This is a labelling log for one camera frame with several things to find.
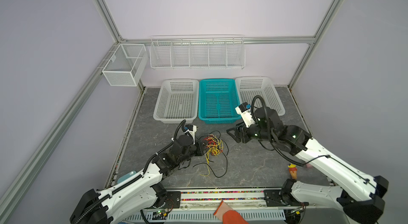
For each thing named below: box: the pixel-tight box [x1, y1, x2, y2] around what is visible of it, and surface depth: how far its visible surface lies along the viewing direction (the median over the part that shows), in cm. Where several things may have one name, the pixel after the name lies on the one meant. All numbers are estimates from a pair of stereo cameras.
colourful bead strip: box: [180, 190, 265, 202], surface depth 79 cm
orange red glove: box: [213, 200, 250, 224], surface depth 71 cm
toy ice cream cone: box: [287, 163, 298, 179], surface depth 81 cm
